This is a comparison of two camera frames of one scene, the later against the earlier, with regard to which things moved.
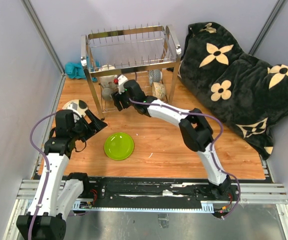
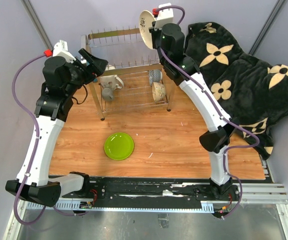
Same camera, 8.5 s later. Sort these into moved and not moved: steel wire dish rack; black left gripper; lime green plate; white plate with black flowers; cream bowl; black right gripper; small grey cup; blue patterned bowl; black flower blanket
Moved: white plate with black flowers; black right gripper; black left gripper
Not moved: cream bowl; blue patterned bowl; black flower blanket; steel wire dish rack; lime green plate; small grey cup
